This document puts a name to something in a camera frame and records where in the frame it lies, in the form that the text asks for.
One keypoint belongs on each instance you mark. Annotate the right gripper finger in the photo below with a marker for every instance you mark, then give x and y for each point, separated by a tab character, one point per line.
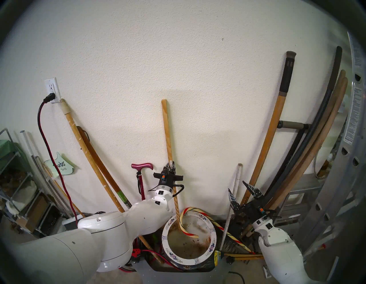
234	201
254	192

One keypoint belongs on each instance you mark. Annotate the pale green name sign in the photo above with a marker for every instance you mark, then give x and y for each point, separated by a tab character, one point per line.
61	166

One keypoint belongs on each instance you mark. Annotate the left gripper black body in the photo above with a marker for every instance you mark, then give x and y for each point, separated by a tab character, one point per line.
167	180

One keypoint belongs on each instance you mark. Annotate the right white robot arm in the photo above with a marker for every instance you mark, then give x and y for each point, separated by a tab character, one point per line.
283	252

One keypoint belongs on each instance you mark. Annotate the thin light wooden stick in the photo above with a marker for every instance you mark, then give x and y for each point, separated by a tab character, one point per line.
167	134

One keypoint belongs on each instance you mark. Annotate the yellow black measuring tool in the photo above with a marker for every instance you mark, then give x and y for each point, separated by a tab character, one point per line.
217	256

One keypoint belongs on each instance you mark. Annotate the magenta walking cane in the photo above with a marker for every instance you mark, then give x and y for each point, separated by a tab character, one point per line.
141	166

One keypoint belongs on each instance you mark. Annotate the green cloth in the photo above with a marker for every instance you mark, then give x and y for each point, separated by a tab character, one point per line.
7	149

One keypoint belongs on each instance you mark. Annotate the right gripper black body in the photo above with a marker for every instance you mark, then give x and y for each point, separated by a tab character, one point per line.
254	211

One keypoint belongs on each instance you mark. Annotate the red green striped candy cane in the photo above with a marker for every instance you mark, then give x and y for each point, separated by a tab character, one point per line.
217	224

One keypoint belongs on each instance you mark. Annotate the white wall outlet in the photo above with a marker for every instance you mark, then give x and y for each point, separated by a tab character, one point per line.
54	86

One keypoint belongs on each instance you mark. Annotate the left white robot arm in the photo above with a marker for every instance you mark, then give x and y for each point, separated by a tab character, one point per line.
100	237

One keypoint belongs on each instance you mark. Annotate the weathered grey wooden stick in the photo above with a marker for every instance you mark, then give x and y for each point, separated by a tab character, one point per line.
236	183

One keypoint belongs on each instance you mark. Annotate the flexible metal conduit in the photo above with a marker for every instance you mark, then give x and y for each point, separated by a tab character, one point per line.
315	163

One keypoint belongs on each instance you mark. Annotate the white pot with floral rim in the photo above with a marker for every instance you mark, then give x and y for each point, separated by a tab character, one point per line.
186	260

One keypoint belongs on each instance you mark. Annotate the white plastic pipe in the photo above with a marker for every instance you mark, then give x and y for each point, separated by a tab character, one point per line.
25	140

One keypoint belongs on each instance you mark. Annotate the black tool with grey crossbar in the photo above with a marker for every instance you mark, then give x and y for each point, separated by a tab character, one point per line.
293	125

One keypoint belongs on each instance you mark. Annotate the aluminium ladder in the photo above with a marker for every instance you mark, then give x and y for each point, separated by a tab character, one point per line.
351	143

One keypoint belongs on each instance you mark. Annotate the bundle of metal rods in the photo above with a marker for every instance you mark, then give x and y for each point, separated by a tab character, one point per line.
45	180

